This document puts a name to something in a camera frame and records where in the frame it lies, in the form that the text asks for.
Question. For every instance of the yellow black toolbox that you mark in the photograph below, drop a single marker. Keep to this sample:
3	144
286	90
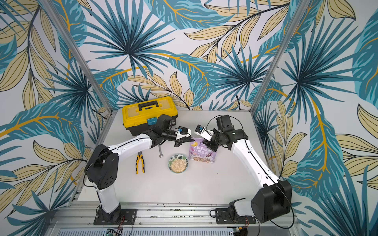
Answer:
138	117

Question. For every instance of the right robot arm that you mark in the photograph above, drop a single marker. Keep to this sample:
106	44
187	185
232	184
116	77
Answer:
273	196

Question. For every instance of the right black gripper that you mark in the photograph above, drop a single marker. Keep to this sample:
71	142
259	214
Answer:
207	141

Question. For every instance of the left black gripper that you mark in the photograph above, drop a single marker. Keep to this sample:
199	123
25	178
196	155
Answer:
180	141

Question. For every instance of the aluminium frame post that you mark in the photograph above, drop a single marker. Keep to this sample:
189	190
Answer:
58	22
293	24

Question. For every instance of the green leaf pattern bowl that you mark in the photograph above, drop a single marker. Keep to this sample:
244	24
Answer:
178	163

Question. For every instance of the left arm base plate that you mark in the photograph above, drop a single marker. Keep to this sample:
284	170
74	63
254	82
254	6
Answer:
119	216

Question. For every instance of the yellow black pliers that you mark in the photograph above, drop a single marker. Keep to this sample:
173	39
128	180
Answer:
140	163

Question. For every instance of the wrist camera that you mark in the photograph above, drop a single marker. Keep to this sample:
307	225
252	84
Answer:
182	132
204	133

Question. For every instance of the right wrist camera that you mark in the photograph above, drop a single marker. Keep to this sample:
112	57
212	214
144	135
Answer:
204	133

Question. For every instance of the aluminium mounting rail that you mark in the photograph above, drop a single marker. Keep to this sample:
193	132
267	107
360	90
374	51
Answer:
153	219

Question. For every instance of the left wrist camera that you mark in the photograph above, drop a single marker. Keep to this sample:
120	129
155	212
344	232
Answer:
182	132

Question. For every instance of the right aluminium frame post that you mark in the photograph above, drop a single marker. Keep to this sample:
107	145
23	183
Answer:
293	24

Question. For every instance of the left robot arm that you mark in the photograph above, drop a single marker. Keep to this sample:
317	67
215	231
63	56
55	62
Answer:
102	167

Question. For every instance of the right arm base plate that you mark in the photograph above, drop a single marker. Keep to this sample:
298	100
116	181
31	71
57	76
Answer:
225	216

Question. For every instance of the silver open-end wrench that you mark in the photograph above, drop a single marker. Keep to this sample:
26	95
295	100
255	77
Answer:
160	152

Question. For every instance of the left aluminium frame post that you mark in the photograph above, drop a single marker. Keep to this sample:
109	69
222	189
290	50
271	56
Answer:
58	22

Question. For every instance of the purple oats bag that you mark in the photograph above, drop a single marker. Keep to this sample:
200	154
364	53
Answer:
200	152

